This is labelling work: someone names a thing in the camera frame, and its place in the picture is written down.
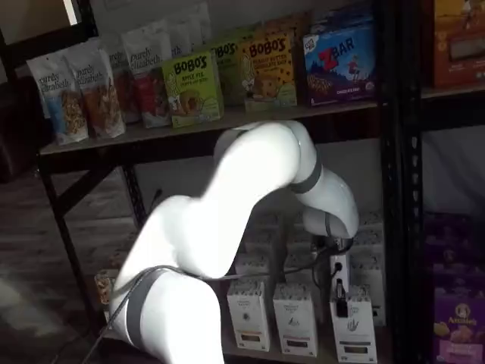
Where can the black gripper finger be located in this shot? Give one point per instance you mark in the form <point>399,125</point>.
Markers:
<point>341,303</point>

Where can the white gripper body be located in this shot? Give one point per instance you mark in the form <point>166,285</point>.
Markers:
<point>343,261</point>

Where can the white box green strip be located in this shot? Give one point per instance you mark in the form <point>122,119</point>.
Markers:
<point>358,333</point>

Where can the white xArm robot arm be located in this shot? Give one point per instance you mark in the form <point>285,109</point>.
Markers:
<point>212,227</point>

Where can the white tea box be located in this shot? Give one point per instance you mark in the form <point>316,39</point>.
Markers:
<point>371,219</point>
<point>369,242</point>
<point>261,240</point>
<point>299,275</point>
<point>301,242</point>
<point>257,263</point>
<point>367,273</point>

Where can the white box pink strip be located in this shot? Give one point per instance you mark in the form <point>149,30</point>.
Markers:
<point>293,322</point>

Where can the black metal shelf rack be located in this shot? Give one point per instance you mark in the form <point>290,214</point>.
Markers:
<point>388,189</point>

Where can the white box orange strip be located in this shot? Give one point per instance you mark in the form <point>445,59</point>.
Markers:
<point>248,314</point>

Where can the purple Annie's box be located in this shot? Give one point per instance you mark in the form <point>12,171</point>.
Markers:
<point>458,330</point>
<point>454,246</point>

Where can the blue Z Bar box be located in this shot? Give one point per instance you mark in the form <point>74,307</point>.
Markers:
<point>341,68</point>
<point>341,19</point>

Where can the yellow Bobo's box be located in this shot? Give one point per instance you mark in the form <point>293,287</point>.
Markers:
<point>269,76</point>

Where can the neighbour rack shelf board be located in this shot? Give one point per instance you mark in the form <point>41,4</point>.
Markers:
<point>454,93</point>

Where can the green Bobo's box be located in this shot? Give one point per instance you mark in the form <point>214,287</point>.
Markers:
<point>231,76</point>
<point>193,91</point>

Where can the wooden mid shelf board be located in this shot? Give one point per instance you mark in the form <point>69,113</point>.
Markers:
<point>151,140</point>

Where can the large orange cracker box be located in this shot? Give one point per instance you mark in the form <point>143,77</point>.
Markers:
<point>454,57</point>

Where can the orange snack box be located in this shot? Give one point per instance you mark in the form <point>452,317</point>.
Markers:
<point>288,24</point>

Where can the black metal neighbour rack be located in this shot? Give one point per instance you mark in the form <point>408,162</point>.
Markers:
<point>413,189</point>

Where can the red purely elizabeth bag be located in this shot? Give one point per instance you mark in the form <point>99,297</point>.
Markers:
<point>148,87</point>

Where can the brown purely elizabeth bag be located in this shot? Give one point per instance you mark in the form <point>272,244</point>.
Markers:
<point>98,98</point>

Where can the blue purely elizabeth bag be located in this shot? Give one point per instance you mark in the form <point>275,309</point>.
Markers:
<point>57,95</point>

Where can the dark brown furniture piece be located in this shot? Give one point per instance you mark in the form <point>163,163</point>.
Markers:
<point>19,132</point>

